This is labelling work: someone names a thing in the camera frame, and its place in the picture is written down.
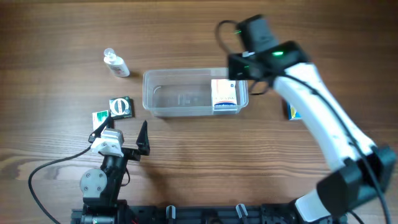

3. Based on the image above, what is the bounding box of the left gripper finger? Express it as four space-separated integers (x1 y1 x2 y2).
136 120 150 150
91 116 113 139

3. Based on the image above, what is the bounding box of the clear plastic container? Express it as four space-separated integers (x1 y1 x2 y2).
142 67 249 117

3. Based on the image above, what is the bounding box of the white Hansaplast plaster box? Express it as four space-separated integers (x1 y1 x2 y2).
211 79 237 109

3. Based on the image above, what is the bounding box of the white green flat box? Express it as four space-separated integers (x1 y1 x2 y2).
92 110 109 131

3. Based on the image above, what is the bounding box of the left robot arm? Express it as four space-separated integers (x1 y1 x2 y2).
71 116 150 224

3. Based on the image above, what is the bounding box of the dark green round-logo box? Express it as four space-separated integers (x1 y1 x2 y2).
109 96 134 119

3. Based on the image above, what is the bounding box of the black cable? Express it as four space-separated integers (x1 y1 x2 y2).
27 132 100 224
215 19 392 224

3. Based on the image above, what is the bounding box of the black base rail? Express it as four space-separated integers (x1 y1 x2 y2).
71 203 299 224

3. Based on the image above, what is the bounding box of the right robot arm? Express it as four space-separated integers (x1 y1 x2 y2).
228 41 396 223

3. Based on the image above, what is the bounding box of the left black cable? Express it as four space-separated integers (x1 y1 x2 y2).
27 132 100 224

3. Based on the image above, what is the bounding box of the right black cable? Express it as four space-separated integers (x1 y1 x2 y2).
215 19 392 224

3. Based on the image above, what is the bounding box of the blue yellow VapoDrops box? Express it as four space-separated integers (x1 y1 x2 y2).
287 103 302 121

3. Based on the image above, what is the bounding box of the white sanitizer bottle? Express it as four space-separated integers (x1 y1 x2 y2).
103 48 130 77

